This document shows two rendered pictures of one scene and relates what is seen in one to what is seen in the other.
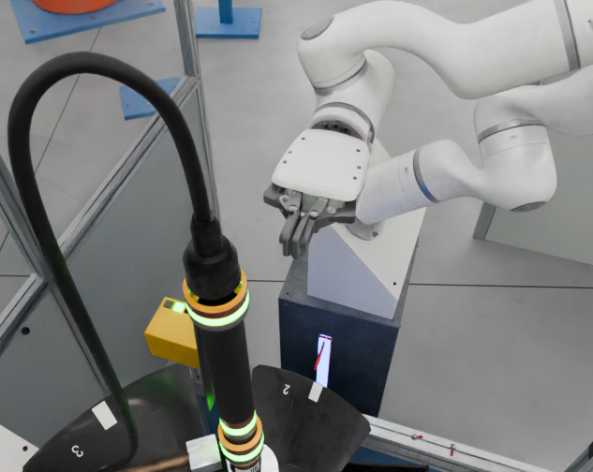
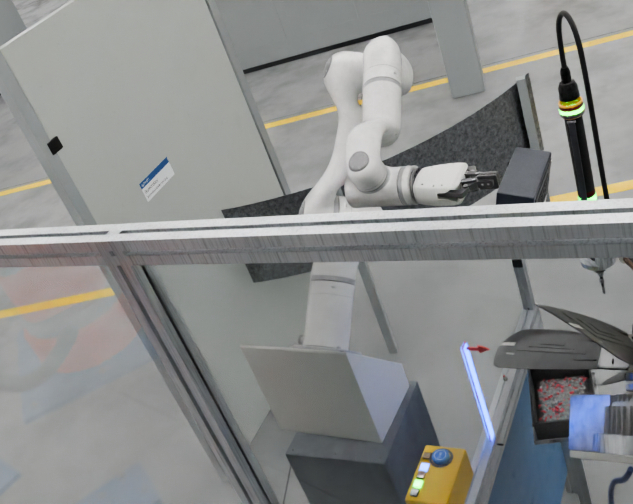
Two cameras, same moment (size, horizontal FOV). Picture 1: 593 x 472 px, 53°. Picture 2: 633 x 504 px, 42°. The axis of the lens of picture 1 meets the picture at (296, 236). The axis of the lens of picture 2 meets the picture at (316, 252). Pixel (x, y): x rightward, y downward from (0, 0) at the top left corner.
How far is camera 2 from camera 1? 1.57 m
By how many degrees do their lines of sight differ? 56
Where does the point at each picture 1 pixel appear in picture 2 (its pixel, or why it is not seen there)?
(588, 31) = (397, 75)
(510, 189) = not seen: hidden behind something
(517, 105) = (333, 189)
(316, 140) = (424, 179)
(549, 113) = not seen: hidden behind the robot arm
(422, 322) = not seen: outside the picture
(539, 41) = (394, 91)
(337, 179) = (454, 167)
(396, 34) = (381, 126)
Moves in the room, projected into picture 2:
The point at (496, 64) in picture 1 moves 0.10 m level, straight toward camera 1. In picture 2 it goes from (397, 110) to (438, 106)
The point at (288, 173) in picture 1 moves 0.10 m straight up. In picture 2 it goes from (450, 182) to (439, 139)
